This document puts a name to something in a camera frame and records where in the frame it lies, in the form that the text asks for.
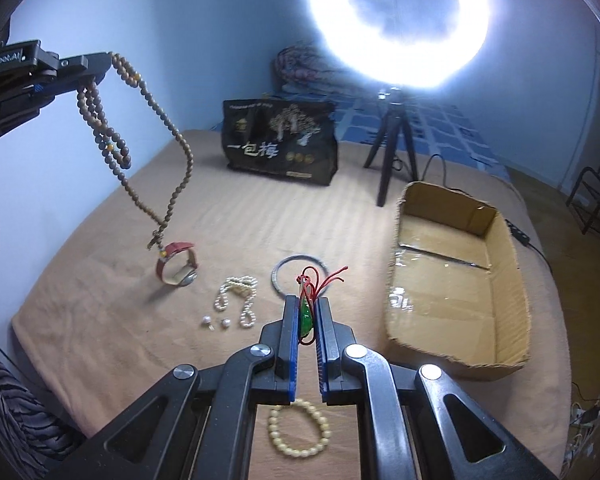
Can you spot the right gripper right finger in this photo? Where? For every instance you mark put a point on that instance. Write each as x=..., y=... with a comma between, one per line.
x=337, y=385

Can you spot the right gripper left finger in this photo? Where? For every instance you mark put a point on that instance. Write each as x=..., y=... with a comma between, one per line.
x=278, y=382

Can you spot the dark metal bangle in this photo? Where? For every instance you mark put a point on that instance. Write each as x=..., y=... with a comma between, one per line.
x=280, y=276

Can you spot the red strap wristwatch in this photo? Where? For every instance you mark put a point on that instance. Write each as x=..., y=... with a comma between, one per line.
x=177, y=264

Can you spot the cardboard box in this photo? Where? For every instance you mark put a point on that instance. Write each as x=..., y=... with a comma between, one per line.
x=456, y=296

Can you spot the black snack bag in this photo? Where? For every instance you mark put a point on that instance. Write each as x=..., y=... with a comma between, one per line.
x=281, y=138

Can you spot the black tripod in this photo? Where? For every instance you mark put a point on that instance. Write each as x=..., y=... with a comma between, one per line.
x=393, y=124

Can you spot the blue patterned bed sheet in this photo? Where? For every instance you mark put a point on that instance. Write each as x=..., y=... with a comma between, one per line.
x=437, y=128

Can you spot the folded floral quilt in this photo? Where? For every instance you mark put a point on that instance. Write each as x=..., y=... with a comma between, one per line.
x=309, y=66

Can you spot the black clothes rack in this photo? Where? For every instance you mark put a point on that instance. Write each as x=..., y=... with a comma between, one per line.
x=592, y=199

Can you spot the ring light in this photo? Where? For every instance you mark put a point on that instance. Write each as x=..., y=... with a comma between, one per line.
x=416, y=44

